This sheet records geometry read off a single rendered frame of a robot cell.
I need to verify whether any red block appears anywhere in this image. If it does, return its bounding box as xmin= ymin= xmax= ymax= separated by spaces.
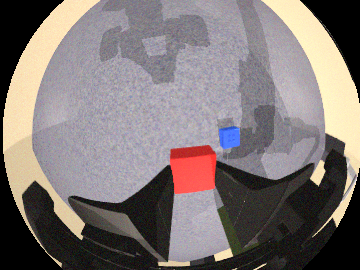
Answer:
xmin=169 ymin=146 xmax=217 ymax=194

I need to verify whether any blue block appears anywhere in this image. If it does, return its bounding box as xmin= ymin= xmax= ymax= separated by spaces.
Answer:
xmin=220 ymin=127 xmax=240 ymax=150

